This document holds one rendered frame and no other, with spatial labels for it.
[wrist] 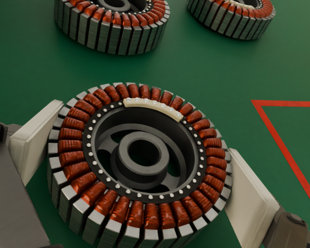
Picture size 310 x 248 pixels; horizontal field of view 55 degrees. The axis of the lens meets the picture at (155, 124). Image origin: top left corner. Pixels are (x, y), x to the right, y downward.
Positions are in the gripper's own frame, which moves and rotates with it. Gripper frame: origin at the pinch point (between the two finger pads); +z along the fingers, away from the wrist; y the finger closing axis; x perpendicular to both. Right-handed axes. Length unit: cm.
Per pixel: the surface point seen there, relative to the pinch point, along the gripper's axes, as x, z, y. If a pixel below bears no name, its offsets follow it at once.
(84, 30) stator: 5.6, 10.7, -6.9
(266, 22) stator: 12.5, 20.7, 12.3
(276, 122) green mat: 2.8, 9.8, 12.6
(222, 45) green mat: 8.3, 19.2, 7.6
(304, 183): -0.4, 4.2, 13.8
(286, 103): 4.6, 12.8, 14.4
